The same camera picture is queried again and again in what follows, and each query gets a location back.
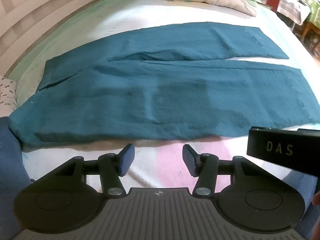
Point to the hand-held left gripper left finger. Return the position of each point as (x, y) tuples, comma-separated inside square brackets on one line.
[(126, 158)]

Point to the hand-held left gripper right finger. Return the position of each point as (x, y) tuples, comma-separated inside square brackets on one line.
[(191, 160)]

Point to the teal pants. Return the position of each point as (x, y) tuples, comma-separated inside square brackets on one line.
[(160, 97)]

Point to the person's right hand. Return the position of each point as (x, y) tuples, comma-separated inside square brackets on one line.
[(317, 200)]

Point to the flower print bed blanket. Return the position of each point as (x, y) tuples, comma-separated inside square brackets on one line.
[(162, 167)]

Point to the wooden stool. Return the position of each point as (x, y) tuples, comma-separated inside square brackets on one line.
[(310, 33)]

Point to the white dotted cloth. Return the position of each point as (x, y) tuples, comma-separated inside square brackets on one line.
[(7, 93)]

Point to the white patterned tablecloth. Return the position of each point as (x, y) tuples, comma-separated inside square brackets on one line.
[(292, 3)]

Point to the beige striped headboard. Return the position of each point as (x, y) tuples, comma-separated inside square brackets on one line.
[(37, 17)]

